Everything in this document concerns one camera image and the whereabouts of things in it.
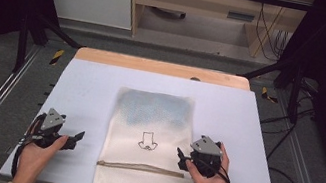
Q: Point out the black yellow tape strip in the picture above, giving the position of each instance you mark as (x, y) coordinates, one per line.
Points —
(266, 94)
(57, 56)

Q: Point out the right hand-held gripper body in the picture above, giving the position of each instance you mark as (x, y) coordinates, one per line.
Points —
(207, 156)

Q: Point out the white mesh zipper bag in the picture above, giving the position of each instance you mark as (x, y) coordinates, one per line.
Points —
(152, 123)

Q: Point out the person's left hand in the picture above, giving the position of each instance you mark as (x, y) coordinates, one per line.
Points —
(31, 163)

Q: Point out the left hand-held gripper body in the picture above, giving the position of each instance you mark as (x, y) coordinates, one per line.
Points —
(52, 121)

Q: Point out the black metal stand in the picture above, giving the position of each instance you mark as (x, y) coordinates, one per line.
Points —
(22, 43)
(295, 94)

